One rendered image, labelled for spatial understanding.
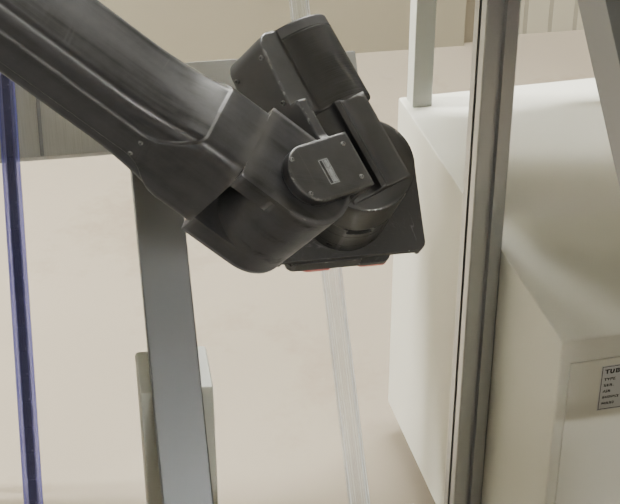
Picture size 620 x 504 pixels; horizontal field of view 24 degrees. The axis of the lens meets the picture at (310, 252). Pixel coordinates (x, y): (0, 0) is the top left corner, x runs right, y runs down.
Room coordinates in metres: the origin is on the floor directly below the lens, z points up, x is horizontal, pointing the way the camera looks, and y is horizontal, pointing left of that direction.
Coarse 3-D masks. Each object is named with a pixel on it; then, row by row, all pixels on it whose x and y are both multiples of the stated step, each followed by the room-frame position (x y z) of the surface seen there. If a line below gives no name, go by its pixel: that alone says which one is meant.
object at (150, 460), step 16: (144, 352) 1.00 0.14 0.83; (144, 368) 0.98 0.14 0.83; (208, 368) 0.98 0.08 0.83; (144, 384) 0.96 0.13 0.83; (208, 384) 0.96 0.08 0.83; (144, 400) 0.95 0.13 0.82; (208, 400) 0.95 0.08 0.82; (144, 416) 0.95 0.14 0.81; (208, 416) 0.95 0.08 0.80; (144, 432) 0.95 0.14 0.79; (208, 432) 0.95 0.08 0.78; (144, 448) 0.95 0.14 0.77; (208, 448) 0.95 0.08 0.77; (144, 464) 0.96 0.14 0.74; (160, 496) 0.95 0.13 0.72
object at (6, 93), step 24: (0, 72) 1.05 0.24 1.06; (0, 96) 1.04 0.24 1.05; (0, 120) 1.02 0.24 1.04; (0, 144) 1.01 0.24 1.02; (24, 240) 0.96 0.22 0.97; (24, 264) 0.95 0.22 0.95; (24, 288) 0.93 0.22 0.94; (24, 312) 0.92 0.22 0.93; (24, 336) 0.91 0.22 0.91; (24, 360) 0.89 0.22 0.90; (24, 384) 0.88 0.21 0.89; (24, 408) 0.87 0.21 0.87; (24, 432) 0.86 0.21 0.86; (24, 456) 0.84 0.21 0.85; (24, 480) 0.83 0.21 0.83
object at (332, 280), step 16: (304, 0) 1.02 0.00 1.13; (304, 16) 1.02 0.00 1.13; (336, 272) 0.88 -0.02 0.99; (336, 288) 0.87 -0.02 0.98; (336, 304) 0.86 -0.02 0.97; (336, 320) 0.86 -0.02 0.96; (336, 336) 0.85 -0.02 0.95; (336, 352) 0.84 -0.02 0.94; (336, 368) 0.83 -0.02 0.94; (352, 368) 0.83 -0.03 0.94; (336, 384) 0.82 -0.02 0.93; (352, 384) 0.82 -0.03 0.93; (336, 400) 0.82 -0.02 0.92; (352, 400) 0.82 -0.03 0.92; (352, 416) 0.81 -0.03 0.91; (352, 432) 0.80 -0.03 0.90; (352, 448) 0.79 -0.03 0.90; (352, 464) 0.79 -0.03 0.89; (352, 480) 0.78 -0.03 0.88; (352, 496) 0.77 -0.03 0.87; (368, 496) 0.77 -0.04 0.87
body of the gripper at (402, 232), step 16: (416, 192) 0.85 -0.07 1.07; (400, 208) 0.84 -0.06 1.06; (416, 208) 0.84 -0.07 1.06; (384, 224) 0.79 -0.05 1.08; (400, 224) 0.83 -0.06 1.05; (416, 224) 0.83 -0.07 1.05; (320, 240) 0.81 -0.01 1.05; (336, 240) 0.80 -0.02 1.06; (352, 240) 0.79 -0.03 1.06; (368, 240) 0.81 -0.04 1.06; (384, 240) 0.82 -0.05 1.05; (400, 240) 0.82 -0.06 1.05; (416, 240) 0.83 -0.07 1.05; (304, 256) 0.81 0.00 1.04; (320, 256) 0.81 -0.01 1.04; (336, 256) 0.81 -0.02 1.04; (352, 256) 0.81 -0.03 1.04; (368, 256) 0.82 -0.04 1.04
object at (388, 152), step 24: (360, 96) 0.79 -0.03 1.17; (336, 120) 0.77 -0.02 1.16; (360, 120) 0.78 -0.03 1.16; (360, 144) 0.76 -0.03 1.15; (384, 144) 0.77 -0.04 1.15; (408, 144) 0.77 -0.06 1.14; (384, 168) 0.76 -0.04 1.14; (408, 168) 0.76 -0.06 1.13; (384, 192) 0.75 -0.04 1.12; (360, 216) 0.75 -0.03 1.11; (384, 216) 0.76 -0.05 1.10
